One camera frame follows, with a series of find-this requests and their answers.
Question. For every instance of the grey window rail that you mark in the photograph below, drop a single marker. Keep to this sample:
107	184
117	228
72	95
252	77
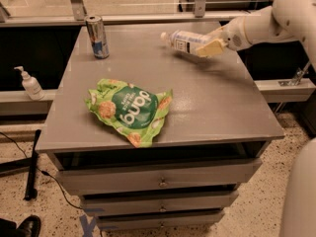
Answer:
181	17

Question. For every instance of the top grey drawer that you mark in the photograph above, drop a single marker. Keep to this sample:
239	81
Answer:
158	177

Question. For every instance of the blue plastic bottle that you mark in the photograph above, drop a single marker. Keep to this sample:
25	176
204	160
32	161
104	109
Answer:
186	42

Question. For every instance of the middle grey drawer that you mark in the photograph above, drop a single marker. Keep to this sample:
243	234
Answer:
167	203

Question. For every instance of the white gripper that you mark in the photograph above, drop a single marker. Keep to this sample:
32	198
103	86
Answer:
232	35

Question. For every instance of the bottom grey drawer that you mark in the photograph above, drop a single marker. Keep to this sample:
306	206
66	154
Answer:
159	219

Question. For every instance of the grey drawer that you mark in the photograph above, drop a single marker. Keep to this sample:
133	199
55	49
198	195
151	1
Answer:
159	219
158	177
167	203

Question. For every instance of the white pump dispenser bottle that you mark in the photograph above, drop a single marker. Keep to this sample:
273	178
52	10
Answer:
31	84

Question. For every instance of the metal bracket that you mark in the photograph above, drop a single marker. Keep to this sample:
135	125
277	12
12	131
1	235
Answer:
295	80

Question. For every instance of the green rice chip bag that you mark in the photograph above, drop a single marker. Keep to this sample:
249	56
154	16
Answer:
134	113

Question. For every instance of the blue tape cross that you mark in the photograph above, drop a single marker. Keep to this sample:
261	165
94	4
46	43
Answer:
89	227

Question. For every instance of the grey drawer cabinet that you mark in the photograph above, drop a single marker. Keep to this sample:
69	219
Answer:
217	112

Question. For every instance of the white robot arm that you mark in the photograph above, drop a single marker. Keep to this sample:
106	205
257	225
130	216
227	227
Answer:
283	21

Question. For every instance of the silver blue drink can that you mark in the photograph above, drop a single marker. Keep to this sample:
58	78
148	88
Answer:
97	35

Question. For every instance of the black metal stand leg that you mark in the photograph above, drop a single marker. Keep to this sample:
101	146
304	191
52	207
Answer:
29	165

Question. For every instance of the black shoe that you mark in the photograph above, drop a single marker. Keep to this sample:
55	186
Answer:
30	227

